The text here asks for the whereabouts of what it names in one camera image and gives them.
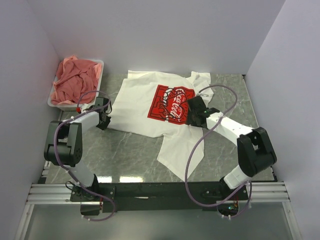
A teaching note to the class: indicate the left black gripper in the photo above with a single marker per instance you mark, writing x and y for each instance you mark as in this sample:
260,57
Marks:
105,125

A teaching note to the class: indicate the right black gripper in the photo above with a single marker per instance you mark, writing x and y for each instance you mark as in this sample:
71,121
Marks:
189,120

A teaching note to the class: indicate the white t shirt red print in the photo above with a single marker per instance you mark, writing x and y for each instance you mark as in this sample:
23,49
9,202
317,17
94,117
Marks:
154,104

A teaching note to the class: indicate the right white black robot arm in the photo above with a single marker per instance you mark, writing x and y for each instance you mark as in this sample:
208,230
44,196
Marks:
255,152

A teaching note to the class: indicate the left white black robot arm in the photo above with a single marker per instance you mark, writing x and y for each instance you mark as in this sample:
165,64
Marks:
64,142

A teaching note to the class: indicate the white plastic bin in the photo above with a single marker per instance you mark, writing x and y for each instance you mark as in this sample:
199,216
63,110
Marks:
72,107

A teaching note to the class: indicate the pink t shirt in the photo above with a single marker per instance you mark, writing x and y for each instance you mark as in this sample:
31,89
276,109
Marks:
77,81

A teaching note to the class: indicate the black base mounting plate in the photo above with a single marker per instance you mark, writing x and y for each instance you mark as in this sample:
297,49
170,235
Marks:
146,196

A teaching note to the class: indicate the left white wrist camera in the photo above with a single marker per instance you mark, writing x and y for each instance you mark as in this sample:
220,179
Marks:
84,108

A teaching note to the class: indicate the aluminium rail frame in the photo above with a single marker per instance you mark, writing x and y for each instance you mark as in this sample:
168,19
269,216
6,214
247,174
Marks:
58,194

